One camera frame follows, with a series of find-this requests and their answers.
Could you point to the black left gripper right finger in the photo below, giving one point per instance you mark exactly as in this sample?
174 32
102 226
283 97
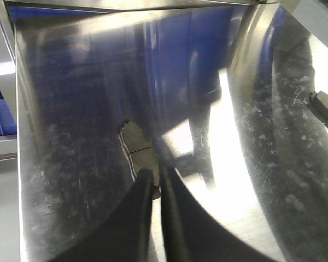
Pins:
190 233

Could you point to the stainless steel rack frame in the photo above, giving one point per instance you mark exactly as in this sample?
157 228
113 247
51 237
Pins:
119 18

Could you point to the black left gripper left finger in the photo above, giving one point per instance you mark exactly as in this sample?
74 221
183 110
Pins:
124 236

